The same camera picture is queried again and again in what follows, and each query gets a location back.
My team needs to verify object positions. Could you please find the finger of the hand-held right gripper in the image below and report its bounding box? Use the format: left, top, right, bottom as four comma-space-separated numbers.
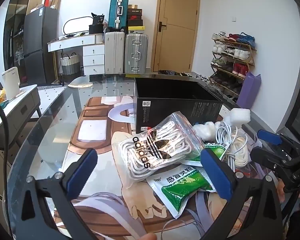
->
250, 147, 292, 172
257, 129, 300, 153

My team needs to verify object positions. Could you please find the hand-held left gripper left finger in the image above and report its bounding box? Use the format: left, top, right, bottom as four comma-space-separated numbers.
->
14, 148, 100, 240

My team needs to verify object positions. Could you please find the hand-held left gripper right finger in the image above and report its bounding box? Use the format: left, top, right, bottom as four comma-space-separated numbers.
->
200, 148, 283, 240

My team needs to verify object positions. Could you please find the green medicine packet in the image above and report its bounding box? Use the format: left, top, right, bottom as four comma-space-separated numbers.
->
147, 166, 217, 219
182, 141, 232, 167

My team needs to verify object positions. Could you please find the white cable bundle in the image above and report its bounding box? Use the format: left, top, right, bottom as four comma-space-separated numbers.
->
215, 121, 249, 169

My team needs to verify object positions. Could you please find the white foam piece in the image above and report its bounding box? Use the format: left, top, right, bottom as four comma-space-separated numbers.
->
225, 107, 251, 125

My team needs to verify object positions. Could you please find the white foam wrap bundle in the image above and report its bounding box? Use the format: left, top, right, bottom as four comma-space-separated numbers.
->
192, 121, 217, 140

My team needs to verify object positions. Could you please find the bag of white shoelaces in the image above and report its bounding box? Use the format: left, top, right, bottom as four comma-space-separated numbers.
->
117, 112, 205, 182

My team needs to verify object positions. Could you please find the black cardboard box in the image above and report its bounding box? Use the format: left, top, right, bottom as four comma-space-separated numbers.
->
134, 77, 224, 134

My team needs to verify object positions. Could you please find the person's right forearm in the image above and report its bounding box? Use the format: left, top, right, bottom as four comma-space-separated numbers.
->
287, 204, 300, 240

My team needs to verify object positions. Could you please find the person's right hand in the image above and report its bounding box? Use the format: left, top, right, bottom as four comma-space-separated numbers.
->
276, 179, 300, 209

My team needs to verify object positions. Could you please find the printed desk mat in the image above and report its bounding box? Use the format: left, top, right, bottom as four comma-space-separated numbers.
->
55, 96, 265, 240

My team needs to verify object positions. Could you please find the purple bag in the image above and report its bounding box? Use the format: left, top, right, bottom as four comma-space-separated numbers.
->
236, 71, 262, 109

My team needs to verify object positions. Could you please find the wooden shoe rack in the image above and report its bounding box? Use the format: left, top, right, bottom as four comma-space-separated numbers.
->
210, 31, 257, 103

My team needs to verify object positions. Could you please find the grey side table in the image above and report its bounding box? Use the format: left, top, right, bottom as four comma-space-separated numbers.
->
0, 84, 42, 150

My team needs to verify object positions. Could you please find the black white patterned rug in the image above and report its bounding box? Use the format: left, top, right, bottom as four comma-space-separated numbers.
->
37, 84, 70, 90

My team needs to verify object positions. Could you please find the shoe rack with shoes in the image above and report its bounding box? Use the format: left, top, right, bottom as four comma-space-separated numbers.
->
211, 31, 256, 99

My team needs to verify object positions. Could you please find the scattered shoes pile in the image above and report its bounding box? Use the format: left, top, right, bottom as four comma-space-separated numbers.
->
159, 69, 212, 83

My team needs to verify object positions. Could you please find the grey white woven basket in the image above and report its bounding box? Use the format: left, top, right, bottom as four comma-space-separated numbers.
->
61, 52, 80, 75

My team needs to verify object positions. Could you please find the white kettle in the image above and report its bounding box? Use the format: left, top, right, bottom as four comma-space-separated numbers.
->
2, 67, 21, 100

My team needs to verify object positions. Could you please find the white vanity desk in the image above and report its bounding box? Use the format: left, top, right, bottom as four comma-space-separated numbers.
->
47, 34, 105, 75

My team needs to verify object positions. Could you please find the white suitcase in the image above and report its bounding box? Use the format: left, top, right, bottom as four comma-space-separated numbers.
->
104, 31, 125, 74

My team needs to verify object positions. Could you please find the silver suitcase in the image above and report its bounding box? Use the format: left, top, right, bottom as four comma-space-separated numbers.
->
124, 33, 149, 74

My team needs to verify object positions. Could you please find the wooden door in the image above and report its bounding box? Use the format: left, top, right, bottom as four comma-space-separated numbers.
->
151, 0, 200, 73

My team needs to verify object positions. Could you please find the dark grey fridge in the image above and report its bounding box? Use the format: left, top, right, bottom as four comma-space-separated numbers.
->
23, 7, 59, 85

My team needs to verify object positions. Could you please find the oval white mirror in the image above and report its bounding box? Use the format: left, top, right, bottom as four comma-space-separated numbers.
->
63, 16, 93, 35

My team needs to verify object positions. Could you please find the black bag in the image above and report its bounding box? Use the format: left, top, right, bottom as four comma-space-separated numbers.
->
89, 12, 105, 34

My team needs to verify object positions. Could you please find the black glass cabinet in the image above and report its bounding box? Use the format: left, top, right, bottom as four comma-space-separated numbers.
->
4, 0, 37, 85

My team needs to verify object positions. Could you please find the teal suitcase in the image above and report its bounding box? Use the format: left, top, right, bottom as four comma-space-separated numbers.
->
108, 0, 129, 30

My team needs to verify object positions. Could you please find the black cable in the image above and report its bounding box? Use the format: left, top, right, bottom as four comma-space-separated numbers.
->
0, 96, 10, 165

